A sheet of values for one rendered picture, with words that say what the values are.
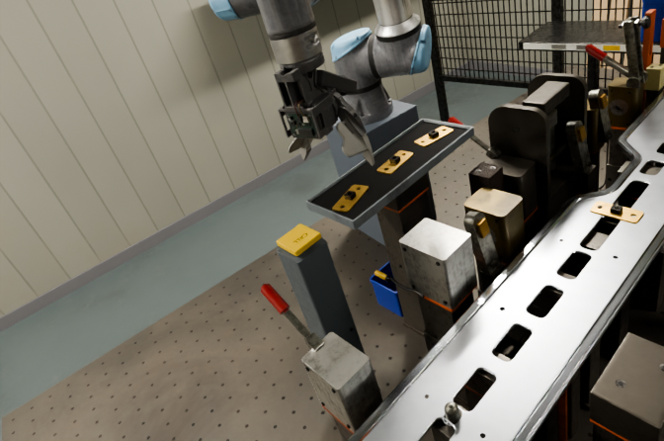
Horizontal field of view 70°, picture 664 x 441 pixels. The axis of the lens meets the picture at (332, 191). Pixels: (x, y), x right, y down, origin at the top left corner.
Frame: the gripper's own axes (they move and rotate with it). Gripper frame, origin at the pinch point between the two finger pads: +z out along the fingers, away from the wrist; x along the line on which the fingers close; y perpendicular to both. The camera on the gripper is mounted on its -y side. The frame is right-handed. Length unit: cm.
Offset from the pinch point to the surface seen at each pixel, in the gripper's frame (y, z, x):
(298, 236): 12.5, 8.4, -3.6
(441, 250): 4.2, 13.4, 19.2
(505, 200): -15.6, 16.4, 23.8
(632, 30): -73, 5, 38
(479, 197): -15.7, 16.4, 18.8
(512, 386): 17.4, 24.4, 33.6
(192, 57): -134, 21, -205
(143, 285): -33, 124, -205
